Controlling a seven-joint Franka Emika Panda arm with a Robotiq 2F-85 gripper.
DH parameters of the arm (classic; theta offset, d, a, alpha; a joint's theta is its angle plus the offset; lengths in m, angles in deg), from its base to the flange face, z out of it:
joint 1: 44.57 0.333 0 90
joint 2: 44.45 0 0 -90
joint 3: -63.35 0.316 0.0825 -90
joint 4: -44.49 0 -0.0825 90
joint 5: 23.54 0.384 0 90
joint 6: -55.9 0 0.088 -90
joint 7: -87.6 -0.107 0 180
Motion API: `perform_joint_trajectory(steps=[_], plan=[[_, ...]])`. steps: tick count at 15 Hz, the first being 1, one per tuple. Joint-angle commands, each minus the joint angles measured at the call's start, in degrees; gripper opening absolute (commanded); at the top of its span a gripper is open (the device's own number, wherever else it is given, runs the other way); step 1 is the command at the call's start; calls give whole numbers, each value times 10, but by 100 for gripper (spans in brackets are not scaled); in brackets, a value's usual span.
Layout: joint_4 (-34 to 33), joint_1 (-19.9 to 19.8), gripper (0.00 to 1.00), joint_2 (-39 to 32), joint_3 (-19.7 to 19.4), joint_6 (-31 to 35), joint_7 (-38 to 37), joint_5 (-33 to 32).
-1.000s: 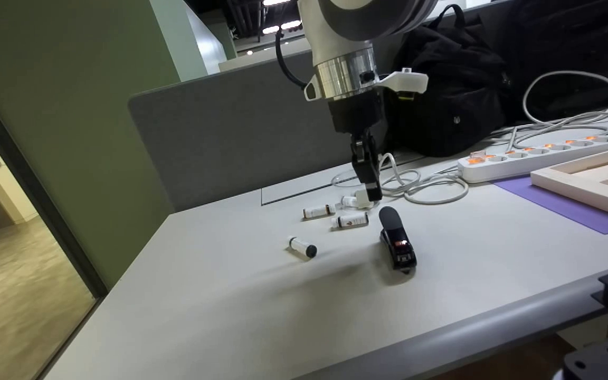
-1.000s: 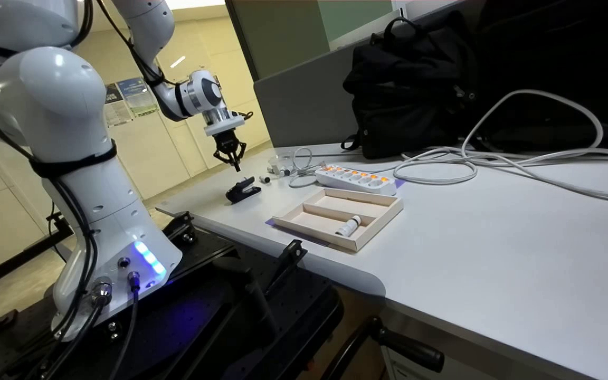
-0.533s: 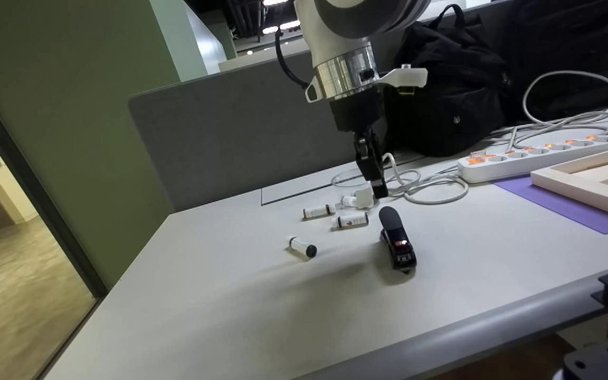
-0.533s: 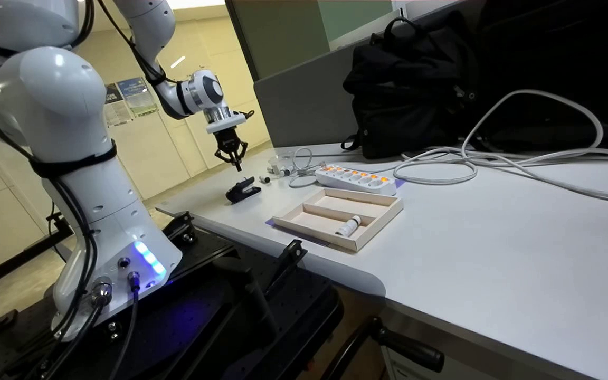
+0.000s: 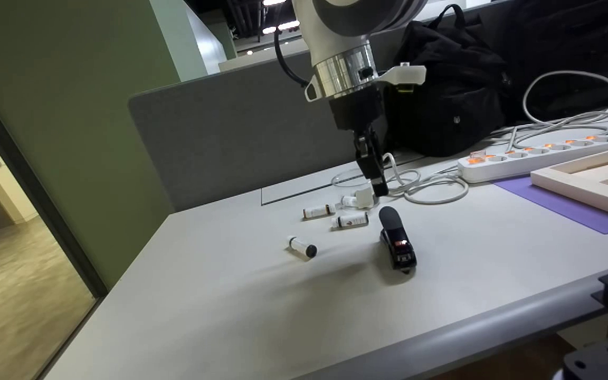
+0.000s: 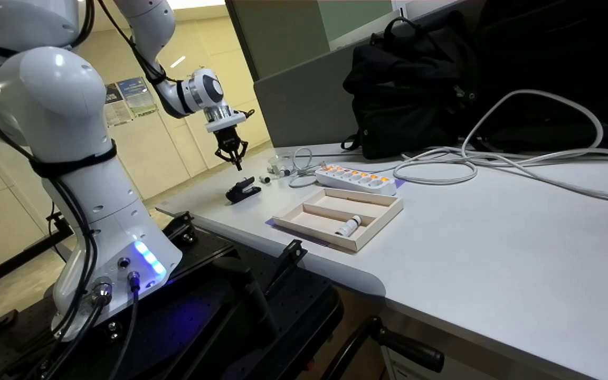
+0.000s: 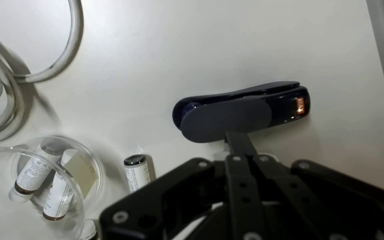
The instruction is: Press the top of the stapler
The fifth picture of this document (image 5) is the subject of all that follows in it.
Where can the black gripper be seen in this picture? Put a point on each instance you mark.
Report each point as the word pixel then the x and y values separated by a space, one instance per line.
pixel 359 113

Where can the black backpack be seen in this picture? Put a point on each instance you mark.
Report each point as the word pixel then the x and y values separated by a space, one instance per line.
pixel 452 91

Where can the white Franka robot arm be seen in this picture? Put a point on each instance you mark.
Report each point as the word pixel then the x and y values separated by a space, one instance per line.
pixel 339 21

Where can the white power strip orange switches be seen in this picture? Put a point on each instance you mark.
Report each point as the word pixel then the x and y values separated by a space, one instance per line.
pixel 539 158

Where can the wooden tray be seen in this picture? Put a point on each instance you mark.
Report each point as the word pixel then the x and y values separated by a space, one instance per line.
pixel 593 180

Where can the white plug adapter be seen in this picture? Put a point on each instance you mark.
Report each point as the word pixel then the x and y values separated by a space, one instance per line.
pixel 361 199

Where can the white marker with black cap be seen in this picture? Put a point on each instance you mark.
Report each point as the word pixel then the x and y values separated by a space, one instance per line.
pixel 300 246

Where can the black stapler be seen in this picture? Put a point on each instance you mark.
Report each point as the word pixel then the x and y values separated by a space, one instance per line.
pixel 398 239

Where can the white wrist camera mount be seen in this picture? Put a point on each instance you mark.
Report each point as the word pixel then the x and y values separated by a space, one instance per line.
pixel 405 72

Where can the purple mat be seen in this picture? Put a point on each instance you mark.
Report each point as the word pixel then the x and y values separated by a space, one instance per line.
pixel 550 202

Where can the small white plastic piece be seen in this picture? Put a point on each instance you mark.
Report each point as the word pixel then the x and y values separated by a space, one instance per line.
pixel 352 220
pixel 316 212

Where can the large black bag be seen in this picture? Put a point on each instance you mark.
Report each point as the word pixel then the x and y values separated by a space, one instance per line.
pixel 558 42

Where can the grey desk partition panel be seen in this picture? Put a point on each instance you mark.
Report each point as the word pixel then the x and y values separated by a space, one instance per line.
pixel 233 133

